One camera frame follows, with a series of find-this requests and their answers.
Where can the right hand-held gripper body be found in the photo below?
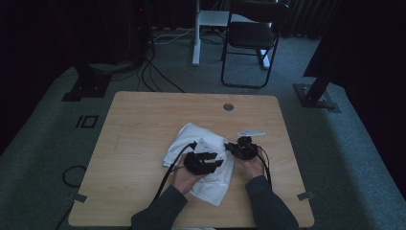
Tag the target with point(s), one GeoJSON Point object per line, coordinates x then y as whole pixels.
{"type": "Point", "coordinates": [245, 151]}

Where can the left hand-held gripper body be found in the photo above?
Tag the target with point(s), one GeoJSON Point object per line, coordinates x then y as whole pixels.
{"type": "Point", "coordinates": [196, 164]}

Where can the white skirt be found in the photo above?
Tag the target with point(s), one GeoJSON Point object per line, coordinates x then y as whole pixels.
{"type": "Point", "coordinates": [214, 185]}

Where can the person's right hand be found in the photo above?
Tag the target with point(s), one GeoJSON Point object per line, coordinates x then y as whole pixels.
{"type": "Point", "coordinates": [253, 167]}

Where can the person's left hand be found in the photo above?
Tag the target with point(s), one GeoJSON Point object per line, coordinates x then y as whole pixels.
{"type": "Point", "coordinates": [183, 180]}

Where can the grey round table grommet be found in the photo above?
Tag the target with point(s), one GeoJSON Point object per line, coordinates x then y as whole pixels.
{"type": "Point", "coordinates": [228, 107]}

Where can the grey tape piece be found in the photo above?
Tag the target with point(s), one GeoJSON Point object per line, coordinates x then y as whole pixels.
{"type": "Point", "coordinates": [305, 195]}
{"type": "Point", "coordinates": [79, 198]}

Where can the black slanted stand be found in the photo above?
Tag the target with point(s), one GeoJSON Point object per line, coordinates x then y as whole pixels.
{"type": "Point", "coordinates": [314, 96]}

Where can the black folding chair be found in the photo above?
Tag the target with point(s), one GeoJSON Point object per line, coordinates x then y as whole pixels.
{"type": "Point", "coordinates": [250, 35]}

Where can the white desk frame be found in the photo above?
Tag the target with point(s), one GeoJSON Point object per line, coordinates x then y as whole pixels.
{"type": "Point", "coordinates": [204, 19]}

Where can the black stand with base plate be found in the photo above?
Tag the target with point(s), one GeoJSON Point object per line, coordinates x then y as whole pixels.
{"type": "Point", "coordinates": [87, 86]}

